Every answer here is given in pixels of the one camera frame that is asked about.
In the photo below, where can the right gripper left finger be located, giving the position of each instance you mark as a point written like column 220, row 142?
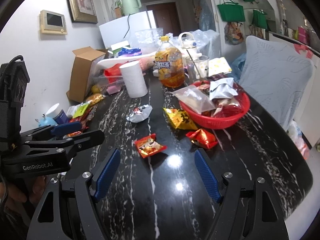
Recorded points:
column 89, row 189

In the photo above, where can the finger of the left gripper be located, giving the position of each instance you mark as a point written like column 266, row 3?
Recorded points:
column 48, row 132
column 70, row 146

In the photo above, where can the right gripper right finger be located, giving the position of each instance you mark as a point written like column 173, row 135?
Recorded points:
column 224, row 189

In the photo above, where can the red gold snack packet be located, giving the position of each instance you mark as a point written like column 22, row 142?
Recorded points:
column 202, row 138

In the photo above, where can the red picture snack packet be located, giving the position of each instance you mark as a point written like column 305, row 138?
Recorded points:
column 148, row 146

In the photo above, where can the yellow snack packet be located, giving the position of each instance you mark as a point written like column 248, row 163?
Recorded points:
column 180, row 119

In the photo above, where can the white foil snack packet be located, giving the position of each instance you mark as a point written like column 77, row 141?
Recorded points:
column 222, row 89

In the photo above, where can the brown cardboard box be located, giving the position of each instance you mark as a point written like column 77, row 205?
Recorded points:
column 83, row 70

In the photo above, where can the white paper towel roll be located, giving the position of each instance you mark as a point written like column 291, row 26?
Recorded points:
column 134, row 80

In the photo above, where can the red plastic basket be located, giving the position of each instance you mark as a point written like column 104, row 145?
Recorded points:
column 227, row 117

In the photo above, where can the clear plastic snack bag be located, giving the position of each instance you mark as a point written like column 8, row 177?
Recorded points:
column 194, row 99

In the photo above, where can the blue tissue pack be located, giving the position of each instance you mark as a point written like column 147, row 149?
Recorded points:
column 129, row 52

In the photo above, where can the dark red snack packet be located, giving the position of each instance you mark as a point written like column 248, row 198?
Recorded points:
column 217, row 77

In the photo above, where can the metal spoon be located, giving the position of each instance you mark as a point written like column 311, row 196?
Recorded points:
column 195, row 66

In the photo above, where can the white refrigerator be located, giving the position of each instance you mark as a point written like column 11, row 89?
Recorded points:
column 125, row 28

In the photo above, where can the iced tea bottle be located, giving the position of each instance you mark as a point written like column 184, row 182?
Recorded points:
column 169, row 64

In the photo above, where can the yellow smiley paper bag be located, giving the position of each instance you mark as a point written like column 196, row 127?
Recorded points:
column 218, row 66

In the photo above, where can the glass cup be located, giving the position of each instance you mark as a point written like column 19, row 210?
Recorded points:
column 202, row 64

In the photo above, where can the grey leaf pattern cushion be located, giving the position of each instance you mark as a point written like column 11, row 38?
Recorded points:
column 275, row 75

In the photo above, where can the gold framed picture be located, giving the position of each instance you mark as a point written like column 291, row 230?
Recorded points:
column 82, row 11

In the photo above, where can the white kettle teapot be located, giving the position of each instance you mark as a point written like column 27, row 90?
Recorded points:
column 187, row 45

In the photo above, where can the green electric kettle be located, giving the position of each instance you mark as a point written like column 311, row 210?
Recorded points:
column 130, row 7

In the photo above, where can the colourful patterned bag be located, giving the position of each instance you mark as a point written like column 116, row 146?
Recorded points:
column 233, row 34

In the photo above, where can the brown entrance door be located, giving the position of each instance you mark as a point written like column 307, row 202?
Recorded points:
column 166, row 17

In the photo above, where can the green tote bag right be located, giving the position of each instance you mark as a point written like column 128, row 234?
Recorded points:
column 259, row 19

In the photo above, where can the green tote bag left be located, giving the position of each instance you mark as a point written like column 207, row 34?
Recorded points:
column 231, row 11

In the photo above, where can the wall intercom panel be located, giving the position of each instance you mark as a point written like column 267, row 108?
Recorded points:
column 52, row 23

